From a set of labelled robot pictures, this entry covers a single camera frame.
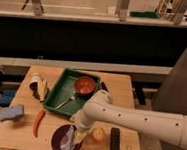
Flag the grey towel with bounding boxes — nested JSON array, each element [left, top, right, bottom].
[[59, 125, 75, 150]]

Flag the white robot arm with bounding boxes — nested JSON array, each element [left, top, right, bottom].
[[74, 90, 187, 150]]

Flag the dark purple bowl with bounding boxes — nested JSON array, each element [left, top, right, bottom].
[[51, 124, 82, 150]]

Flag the red bowl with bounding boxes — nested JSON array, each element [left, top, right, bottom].
[[74, 76, 96, 96]]

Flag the yellow round fruit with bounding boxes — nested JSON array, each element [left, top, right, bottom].
[[92, 127, 106, 143]]

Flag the black remote control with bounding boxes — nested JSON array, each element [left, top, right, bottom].
[[109, 128, 121, 150]]

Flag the metal spoon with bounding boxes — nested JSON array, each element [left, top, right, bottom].
[[55, 93, 77, 110]]

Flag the green plastic tray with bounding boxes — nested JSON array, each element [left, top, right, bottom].
[[44, 69, 101, 117]]

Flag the white cup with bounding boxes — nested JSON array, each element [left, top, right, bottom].
[[30, 73, 42, 84]]

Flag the blue box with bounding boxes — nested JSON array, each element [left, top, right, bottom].
[[0, 89, 16, 107]]

